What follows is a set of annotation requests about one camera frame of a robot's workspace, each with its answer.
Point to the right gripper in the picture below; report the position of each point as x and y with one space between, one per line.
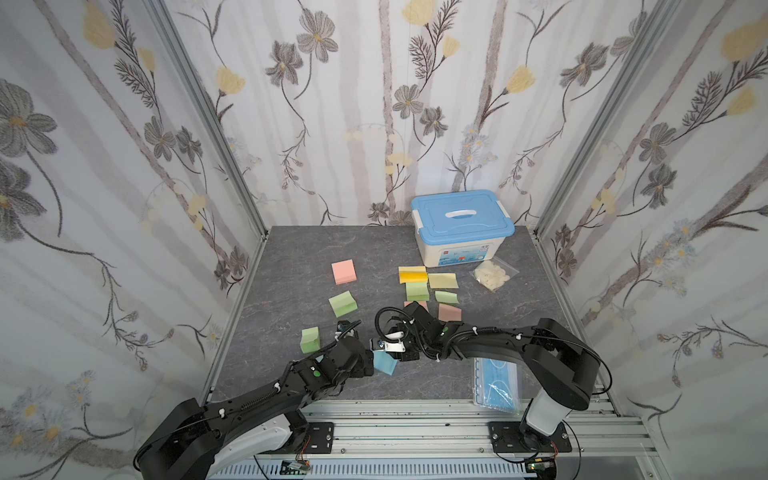
410 335

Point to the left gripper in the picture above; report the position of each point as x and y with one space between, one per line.
361 370

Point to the pink memo pad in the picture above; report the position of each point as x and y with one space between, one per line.
423 304
344 272

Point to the torn pink memo page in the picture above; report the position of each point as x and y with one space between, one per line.
449 313

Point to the blue memo pad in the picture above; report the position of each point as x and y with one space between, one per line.
383 362

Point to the torn green memo page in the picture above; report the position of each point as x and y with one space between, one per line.
446 297

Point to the torn yellow memo page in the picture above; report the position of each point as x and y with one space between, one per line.
443 281

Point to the yellow memo pad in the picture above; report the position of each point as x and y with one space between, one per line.
412 274

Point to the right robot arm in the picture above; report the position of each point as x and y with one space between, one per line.
565 367

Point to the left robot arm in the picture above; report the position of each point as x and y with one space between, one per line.
185 445

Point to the small green memo pad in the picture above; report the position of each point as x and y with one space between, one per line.
310 340

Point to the bag of blue face masks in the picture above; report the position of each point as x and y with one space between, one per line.
496 385

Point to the white storage box blue lid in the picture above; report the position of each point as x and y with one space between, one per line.
459 227

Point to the small circuit board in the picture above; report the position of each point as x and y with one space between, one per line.
294 467

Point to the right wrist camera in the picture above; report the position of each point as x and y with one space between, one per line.
397 347

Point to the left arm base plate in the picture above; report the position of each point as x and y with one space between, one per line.
313 438

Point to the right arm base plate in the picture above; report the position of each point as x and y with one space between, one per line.
513 437

